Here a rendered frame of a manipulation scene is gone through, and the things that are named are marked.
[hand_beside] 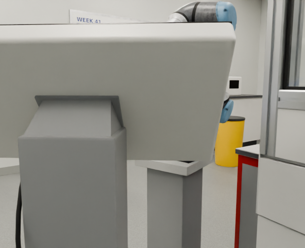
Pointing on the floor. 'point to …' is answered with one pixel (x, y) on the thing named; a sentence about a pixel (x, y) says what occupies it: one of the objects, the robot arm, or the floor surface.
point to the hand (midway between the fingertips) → (152, 124)
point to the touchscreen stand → (74, 191)
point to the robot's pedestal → (174, 202)
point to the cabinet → (281, 235)
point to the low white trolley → (246, 197)
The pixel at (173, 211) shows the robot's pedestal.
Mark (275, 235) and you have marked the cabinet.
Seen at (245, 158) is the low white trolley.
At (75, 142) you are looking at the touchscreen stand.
